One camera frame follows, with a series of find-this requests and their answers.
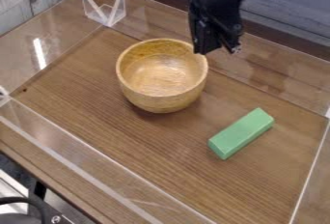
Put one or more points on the green rectangular block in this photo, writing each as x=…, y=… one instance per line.
x=238, y=134

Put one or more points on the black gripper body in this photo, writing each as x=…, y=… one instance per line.
x=220, y=5

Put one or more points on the brown wooden bowl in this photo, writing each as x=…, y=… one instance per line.
x=162, y=74

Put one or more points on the clear acrylic front wall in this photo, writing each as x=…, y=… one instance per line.
x=94, y=181

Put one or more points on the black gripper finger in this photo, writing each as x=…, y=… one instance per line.
x=233, y=45
x=205, y=37

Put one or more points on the black metal table bracket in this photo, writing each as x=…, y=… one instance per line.
x=54, y=217

